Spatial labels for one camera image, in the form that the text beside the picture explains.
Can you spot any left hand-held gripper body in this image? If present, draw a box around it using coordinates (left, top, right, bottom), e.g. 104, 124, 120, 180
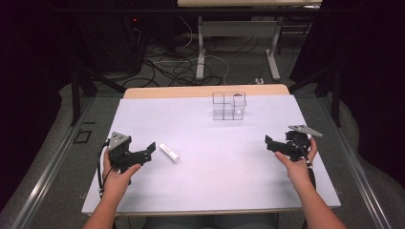
108, 131, 135, 170

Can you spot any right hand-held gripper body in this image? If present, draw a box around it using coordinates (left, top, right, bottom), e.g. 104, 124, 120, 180
285, 124, 324, 162

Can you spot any white tube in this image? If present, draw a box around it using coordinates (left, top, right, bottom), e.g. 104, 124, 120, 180
159, 142, 181, 164

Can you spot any clear acrylic organizer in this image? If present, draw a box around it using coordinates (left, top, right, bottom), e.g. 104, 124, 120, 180
211, 92, 247, 122

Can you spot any person's right hand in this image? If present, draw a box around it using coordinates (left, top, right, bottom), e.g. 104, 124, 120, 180
274, 136, 319, 193

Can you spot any person's left hand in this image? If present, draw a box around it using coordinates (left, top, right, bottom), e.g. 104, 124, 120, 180
102, 156, 142, 198

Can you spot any black metal stand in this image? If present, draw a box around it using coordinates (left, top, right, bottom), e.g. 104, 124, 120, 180
287, 61, 344, 129
70, 61, 126, 128

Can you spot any dark curtain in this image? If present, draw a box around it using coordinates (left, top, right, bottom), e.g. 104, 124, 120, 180
289, 0, 405, 189
0, 0, 77, 213

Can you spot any black computer tower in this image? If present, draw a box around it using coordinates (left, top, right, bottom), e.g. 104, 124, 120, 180
75, 12, 146, 75

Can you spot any white desk with metal legs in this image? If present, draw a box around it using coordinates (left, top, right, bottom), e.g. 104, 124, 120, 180
177, 0, 324, 82

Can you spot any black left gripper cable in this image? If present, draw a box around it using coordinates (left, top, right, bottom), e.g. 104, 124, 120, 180
96, 140, 113, 198

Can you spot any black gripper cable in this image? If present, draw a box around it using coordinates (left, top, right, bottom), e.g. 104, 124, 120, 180
96, 140, 113, 198
294, 137, 317, 192

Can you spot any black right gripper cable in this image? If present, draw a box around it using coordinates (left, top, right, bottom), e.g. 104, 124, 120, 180
294, 137, 317, 192

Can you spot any aluminium floor rail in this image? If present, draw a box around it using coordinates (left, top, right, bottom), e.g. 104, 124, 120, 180
316, 94, 385, 229
9, 94, 97, 229

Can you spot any bundle of black floor cables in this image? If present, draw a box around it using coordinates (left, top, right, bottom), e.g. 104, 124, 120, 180
121, 31, 260, 89

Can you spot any white floor cable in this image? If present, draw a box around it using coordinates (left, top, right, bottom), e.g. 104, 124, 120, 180
160, 15, 231, 86

